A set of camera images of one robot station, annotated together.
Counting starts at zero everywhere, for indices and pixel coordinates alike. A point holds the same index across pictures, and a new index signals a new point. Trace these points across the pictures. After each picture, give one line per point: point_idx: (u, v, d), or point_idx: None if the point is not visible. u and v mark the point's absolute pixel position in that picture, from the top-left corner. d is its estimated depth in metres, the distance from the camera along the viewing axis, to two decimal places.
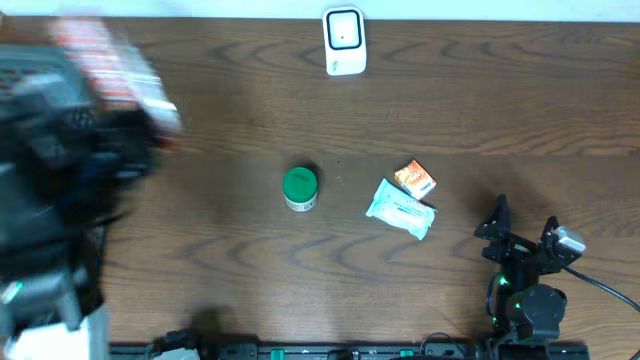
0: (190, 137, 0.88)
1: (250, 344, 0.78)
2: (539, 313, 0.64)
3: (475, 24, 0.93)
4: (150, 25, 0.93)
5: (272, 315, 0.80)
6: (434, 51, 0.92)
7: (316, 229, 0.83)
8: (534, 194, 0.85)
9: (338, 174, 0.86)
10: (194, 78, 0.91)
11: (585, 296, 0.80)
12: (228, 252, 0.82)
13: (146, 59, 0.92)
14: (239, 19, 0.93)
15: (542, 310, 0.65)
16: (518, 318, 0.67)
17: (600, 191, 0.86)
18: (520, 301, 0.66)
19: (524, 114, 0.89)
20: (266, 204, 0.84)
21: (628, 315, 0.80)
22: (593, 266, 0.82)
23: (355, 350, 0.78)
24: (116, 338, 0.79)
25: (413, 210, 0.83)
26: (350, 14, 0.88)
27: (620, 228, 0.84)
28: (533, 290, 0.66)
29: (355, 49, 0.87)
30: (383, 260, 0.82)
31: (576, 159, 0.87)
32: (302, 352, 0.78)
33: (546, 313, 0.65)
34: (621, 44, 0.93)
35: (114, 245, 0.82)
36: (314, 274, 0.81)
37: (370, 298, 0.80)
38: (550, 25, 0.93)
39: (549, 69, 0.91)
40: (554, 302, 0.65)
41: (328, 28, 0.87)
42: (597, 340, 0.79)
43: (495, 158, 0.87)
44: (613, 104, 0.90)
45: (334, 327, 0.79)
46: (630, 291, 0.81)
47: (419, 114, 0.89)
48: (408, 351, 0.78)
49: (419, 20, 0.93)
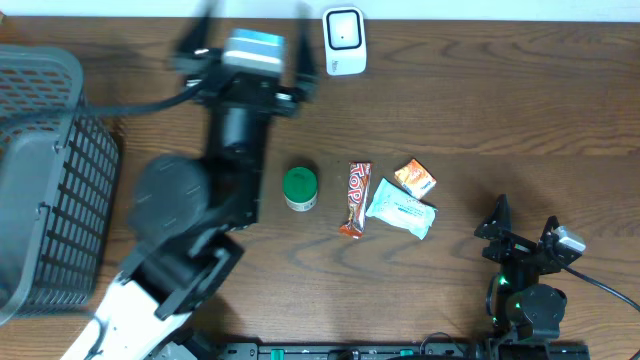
0: (190, 137, 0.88)
1: (251, 344, 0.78)
2: (538, 313, 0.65)
3: (475, 24, 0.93)
4: (150, 25, 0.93)
5: (272, 314, 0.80)
6: (435, 51, 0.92)
7: (316, 229, 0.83)
8: (534, 193, 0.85)
9: (338, 174, 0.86)
10: None
11: (585, 297, 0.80)
12: None
13: (146, 59, 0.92)
14: (239, 19, 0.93)
15: (541, 310, 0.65)
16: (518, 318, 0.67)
17: (600, 191, 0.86)
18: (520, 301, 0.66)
19: (524, 115, 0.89)
20: (266, 204, 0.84)
21: (629, 315, 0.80)
22: (593, 265, 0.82)
23: (355, 350, 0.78)
24: None
25: (413, 209, 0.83)
26: (349, 14, 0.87)
27: (619, 228, 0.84)
28: (534, 290, 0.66)
29: (355, 49, 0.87)
30: (383, 260, 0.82)
31: (576, 159, 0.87)
32: (302, 351, 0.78)
33: (544, 313, 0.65)
34: (621, 44, 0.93)
35: (114, 245, 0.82)
36: (314, 274, 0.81)
37: (370, 298, 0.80)
38: (550, 25, 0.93)
39: (548, 69, 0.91)
40: (554, 302, 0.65)
41: (328, 28, 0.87)
42: (596, 340, 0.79)
43: (495, 158, 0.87)
44: (613, 104, 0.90)
45: (334, 327, 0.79)
46: (630, 291, 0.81)
47: (419, 114, 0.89)
48: (408, 351, 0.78)
49: (419, 20, 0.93)
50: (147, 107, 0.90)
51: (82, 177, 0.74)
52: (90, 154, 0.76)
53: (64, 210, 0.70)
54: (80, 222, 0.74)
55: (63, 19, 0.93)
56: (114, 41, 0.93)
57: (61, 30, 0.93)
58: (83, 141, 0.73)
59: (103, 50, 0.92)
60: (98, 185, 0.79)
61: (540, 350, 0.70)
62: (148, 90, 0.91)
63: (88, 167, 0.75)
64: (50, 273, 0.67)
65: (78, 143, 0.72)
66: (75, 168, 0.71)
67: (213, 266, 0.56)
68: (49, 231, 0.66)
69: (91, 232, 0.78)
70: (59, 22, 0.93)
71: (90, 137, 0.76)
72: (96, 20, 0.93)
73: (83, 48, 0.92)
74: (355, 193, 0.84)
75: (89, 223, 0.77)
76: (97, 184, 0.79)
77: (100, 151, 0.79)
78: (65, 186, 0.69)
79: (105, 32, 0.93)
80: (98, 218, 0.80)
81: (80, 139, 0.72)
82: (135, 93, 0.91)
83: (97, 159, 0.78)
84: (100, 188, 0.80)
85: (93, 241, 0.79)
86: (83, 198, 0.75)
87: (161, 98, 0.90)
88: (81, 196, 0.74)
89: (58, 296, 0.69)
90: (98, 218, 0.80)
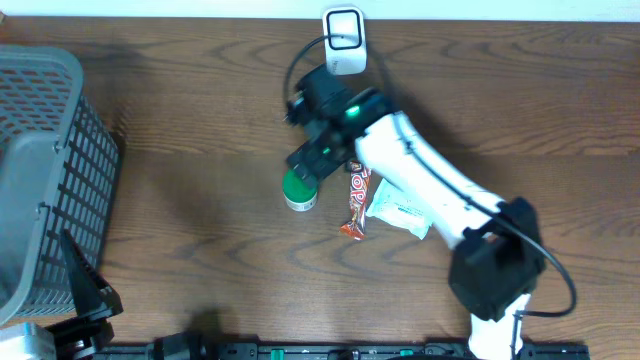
0: (189, 137, 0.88)
1: (250, 344, 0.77)
2: (328, 94, 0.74)
3: (475, 24, 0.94)
4: (150, 25, 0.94)
5: (271, 314, 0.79)
6: (435, 51, 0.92)
7: (316, 229, 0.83)
8: (535, 193, 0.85)
9: (338, 174, 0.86)
10: (194, 77, 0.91)
11: (587, 296, 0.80)
12: (228, 252, 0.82)
13: (146, 58, 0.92)
14: (239, 19, 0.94)
15: (329, 90, 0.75)
16: (324, 103, 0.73)
17: (601, 190, 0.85)
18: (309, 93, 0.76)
19: (524, 114, 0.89)
20: (266, 203, 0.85)
21: (633, 315, 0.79)
22: (594, 265, 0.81)
23: (355, 350, 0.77)
24: (116, 337, 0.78)
25: (414, 210, 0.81)
26: (350, 14, 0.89)
27: (621, 227, 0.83)
28: (313, 79, 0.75)
29: (355, 48, 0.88)
30: (383, 260, 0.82)
31: (576, 158, 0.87)
32: (302, 351, 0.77)
33: (334, 90, 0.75)
34: (620, 44, 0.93)
35: (114, 244, 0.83)
36: (314, 274, 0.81)
37: (370, 298, 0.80)
38: (549, 25, 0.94)
39: (548, 69, 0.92)
40: (324, 73, 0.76)
41: (328, 28, 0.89)
42: (598, 340, 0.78)
43: (495, 158, 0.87)
44: (613, 104, 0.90)
45: (334, 327, 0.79)
46: (633, 292, 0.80)
47: (420, 114, 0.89)
48: (408, 351, 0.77)
49: (419, 20, 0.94)
50: (147, 107, 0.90)
51: (82, 177, 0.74)
52: (90, 154, 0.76)
53: (64, 210, 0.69)
54: (80, 222, 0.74)
55: (63, 19, 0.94)
56: (114, 41, 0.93)
57: (61, 30, 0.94)
58: (82, 141, 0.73)
59: (102, 49, 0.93)
60: (98, 185, 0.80)
61: (379, 109, 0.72)
62: (148, 89, 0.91)
63: (88, 167, 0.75)
64: (50, 273, 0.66)
65: (78, 143, 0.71)
66: (75, 168, 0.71)
67: (92, 310, 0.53)
68: (49, 231, 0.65)
69: (91, 231, 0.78)
70: (61, 22, 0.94)
71: (90, 137, 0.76)
72: (97, 20, 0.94)
73: (82, 47, 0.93)
74: (359, 193, 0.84)
75: (89, 223, 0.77)
76: (97, 184, 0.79)
77: (100, 151, 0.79)
78: (65, 186, 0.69)
79: (105, 32, 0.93)
80: (98, 218, 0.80)
81: (79, 139, 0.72)
82: (135, 92, 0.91)
83: (98, 159, 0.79)
84: (100, 188, 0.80)
85: (93, 241, 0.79)
86: (83, 198, 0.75)
87: (161, 97, 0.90)
88: (80, 196, 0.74)
89: (58, 297, 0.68)
90: (98, 218, 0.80)
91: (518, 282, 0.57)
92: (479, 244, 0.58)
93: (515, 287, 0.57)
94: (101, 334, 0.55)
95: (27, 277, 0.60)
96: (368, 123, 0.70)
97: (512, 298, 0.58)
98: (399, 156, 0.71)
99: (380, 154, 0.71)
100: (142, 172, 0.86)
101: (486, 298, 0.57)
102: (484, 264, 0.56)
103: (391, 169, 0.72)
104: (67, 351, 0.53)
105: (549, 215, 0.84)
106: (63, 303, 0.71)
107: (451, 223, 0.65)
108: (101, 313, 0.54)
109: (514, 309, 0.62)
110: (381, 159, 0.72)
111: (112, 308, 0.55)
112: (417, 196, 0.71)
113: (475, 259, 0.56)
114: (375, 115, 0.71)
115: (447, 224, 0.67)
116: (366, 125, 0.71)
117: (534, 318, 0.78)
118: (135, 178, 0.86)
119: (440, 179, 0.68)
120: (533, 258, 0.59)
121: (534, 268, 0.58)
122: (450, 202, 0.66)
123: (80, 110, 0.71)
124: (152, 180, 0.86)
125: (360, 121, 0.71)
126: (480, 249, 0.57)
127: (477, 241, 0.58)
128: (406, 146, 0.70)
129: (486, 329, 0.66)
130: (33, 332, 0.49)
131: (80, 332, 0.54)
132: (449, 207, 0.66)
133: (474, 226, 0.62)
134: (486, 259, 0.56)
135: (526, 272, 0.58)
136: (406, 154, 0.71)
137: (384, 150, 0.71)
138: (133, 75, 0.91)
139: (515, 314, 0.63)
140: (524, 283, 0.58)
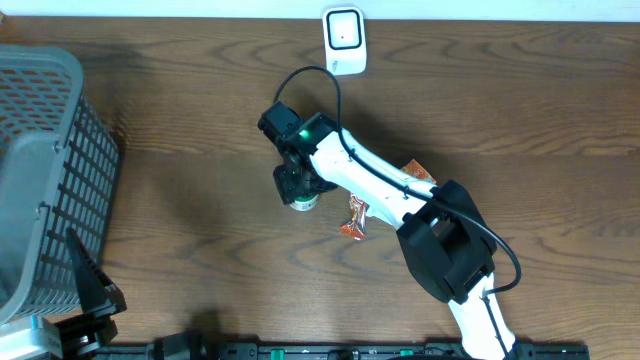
0: (189, 137, 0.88)
1: (250, 344, 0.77)
2: (285, 124, 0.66)
3: (475, 24, 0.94)
4: (151, 25, 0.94)
5: (271, 314, 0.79)
6: (435, 52, 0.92)
7: (316, 229, 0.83)
8: (535, 193, 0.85)
9: None
10: (194, 77, 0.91)
11: (586, 296, 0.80)
12: (228, 252, 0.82)
13: (146, 58, 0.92)
14: (239, 19, 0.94)
15: (284, 120, 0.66)
16: (280, 134, 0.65)
17: (601, 191, 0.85)
18: (267, 128, 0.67)
19: (524, 114, 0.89)
20: (266, 203, 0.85)
21: (631, 315, 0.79)
22: (594, 266, 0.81)
23: (355, 350, 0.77)
24: (116, 338, 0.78)
25: None
26: (350, 14, 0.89)
27: (620, 227, 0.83)
28: (268, 114, 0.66)
29: (355, 48, 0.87)
30: (383, 260, 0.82)
31: (576, 159, 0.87)
32: (302, 351, 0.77)
33: (290, 119, 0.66)
34: (620, 44, 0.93)
35: (114, 244, 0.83)
36: (314, 274, 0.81)
37: (370, 298, 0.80)
38: (549, 25, 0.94)
39: (548, 69, 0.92)
40: (278, 104, 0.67)
41: (328, 28, 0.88)
42: (597, 340, 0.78)
43: (495, 158, 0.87)
44: (613, 104, 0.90)
45: (333, 327, 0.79)
46: (632, 292, 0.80)
47: (420, 114, 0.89)
48: (408, 351, 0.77)
49: (419, 21, 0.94)
50: (147, 107, 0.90)
51: (82, 177, 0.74)
52: (90, 154, 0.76)
53: (64, 210, 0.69)
54: (80, 222, 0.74)
55: (63, 19, 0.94)
56: (115, 41, 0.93)
57: (61, 30, 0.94)
58: (82, 141, 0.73)
59: (102, 49, 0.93)
60: (98, 185, 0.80)
61: (329, 128, 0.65)
62: (148, 89, 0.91)
63: (88, 167, 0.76)
64: (51, 273, 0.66)
65: (78, 143, 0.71)
66: (75, 168, 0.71)
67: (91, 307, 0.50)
68: (49, 231, 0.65)
69: (91, 232, 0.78)
70: (61, 22, 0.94)
71: (90, 137, 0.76)
72: (96, 20, 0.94)
73: (82, 47, 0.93)
74: None
75: (89, 223, 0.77)
76: (97, 184, 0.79)
77: (100, 151, 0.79)
78: (65, 186, 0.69)
79: (105, 32, 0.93)
80: (98, 218, 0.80)
81: (79, 139, 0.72)
82: (135, 92, 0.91)
83: (98, 159, 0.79)
84: (100, 188, 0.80)
85: (93, 241, 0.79)
86: (83, 198, 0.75)
87: (161, 98, 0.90)
88: (81, 197, 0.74)
89: (58, 297, 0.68)
90: (98, 218, 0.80)
91: (466, 257, 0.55)
92: (419, 224, 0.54)
93: (464, 264, 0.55)
94: (105, 330, 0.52)
95: (27, 277, 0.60)
96: (316, 142, 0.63)
97: (466, 276, 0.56)
98: (342, 160, 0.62)
99: (332, 166, 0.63)
100: (141, 173, 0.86)
101: (436, 277, 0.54)
102: (425, 244, 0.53)
103: (336, 173, 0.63)
104: (70, 349, 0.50)
105: (549, 216, 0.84)
106: (64, 303, 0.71)
107: (394, 216, 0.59)
108: (103, 311, 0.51)
109: (478, 291, 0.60)
110: (327, 165, 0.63)
111: (118, 306, 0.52)
112: (363, 196, 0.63)
113: (416, 240, 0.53)
114: (323, 134, 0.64)
115: (391, 216, 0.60)
116: (315, 143, 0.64)
117: (534, 318, 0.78)
118: (135, 179, 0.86)
119: (383, 176, 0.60)
120: (480, 235, 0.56)
121: (481, 243, 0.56)
122: (393, 195, 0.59)
123: (80, 111, 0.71)
124: (151, 180, 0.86)
125: (310, 141, 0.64)
126: (420, 229, 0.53)
127: (416, 221, 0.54)
128: (349, 150, 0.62)
129: (471, 326, 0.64)
130: (40, 325, 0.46)
131: (83, 328, 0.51)
132: (391, 201, 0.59)
133: (414, 212, 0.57)
134: (425, 242, 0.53)
135: (473, 250, 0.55)
136: (348, 159, 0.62)
137: (327, 157, 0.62)
138: (133, 76, 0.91)
139: (483, 298, 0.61)
140: (474, 260, 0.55)
